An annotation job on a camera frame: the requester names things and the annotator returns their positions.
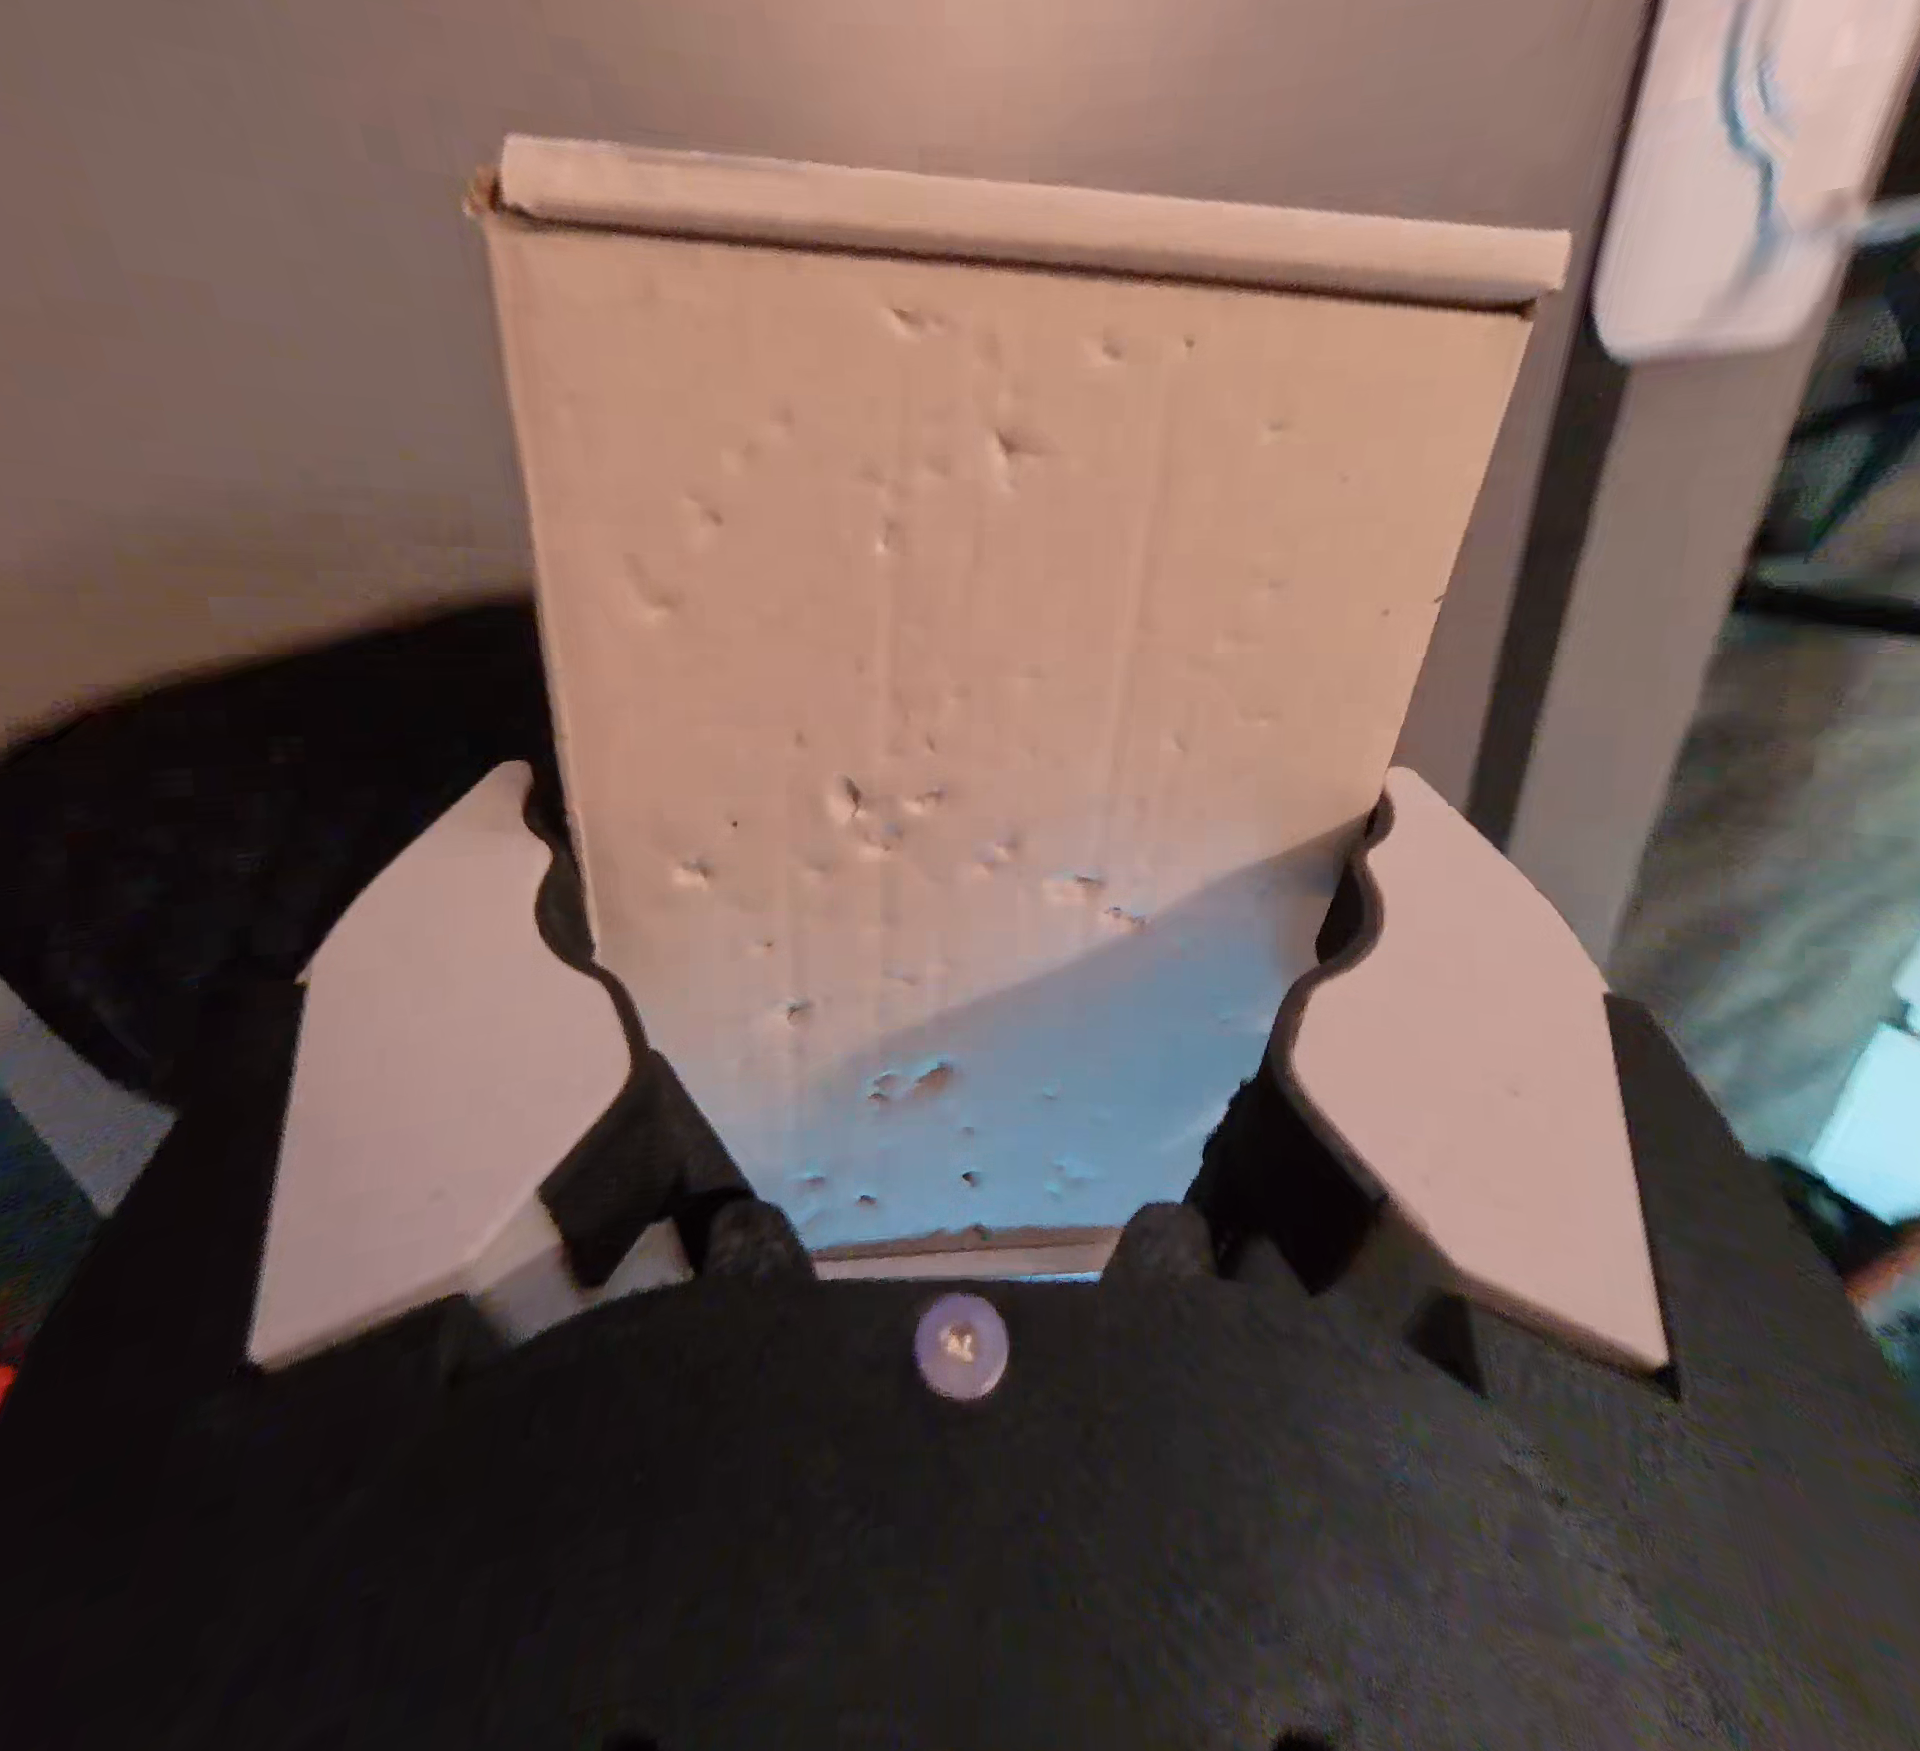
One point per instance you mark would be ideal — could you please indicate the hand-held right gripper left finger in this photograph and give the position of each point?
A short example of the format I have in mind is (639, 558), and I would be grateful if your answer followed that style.
(436, 1076)

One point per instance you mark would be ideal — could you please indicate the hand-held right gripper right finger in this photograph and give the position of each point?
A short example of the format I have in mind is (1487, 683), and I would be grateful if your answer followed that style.
(1486, 1076)

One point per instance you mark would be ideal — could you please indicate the white cardboard mailer box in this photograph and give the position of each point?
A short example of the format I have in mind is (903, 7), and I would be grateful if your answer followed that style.
(990, 582)

